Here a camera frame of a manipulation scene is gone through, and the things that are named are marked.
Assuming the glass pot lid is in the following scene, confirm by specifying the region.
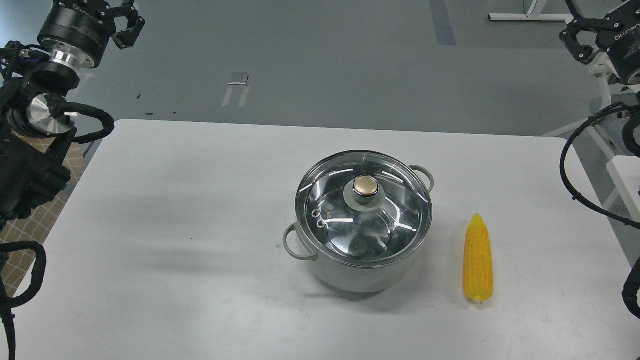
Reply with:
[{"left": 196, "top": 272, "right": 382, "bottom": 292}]
[{"left": 294, "top": 150, "right": 435, "bottom": 267}]

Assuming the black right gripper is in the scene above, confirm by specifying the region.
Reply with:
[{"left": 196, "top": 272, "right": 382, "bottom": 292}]
[{"left": 558, "top": 1, "right": 640, "bottom": 85}]

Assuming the yellow corn cob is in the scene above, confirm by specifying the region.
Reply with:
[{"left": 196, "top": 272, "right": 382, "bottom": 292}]
[{"left": 462, "top": 213, "right": 494, "bottom": 304}]

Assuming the white metal stand frame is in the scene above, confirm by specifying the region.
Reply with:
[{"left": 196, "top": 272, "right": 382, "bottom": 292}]
[{"left": 584, "top": 54, "right": 639, "bottom": 223}]

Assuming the grey steel cooking pot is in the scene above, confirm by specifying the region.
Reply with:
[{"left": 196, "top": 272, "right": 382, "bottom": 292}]
[{"left": 282, "top": 150, "right": 435, "bottom": 294}]

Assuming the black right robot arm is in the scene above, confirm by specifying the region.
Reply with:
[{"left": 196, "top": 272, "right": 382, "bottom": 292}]
[{"left": 558, "top": 0, "right": 640, "bottom": 157}]

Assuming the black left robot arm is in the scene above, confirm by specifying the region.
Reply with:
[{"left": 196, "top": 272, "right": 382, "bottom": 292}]
[{"left": 0, "top": 0, "right": 146, "bottom": 227}]

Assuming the beige checkered cloth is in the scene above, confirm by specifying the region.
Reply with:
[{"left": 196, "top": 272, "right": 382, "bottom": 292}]
[{"left": 0, "top": 131, "right": 87, "bottom": 296}]

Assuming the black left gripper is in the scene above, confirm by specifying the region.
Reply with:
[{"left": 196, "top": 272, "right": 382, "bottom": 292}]
[{"left": 38, "top": 0, "right": 146, "bottom": 69}]

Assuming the white floor bar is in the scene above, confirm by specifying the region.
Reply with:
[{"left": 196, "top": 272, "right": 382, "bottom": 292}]
[{"left": 487, "top": 0, "right": 573, "bottom": 23}]

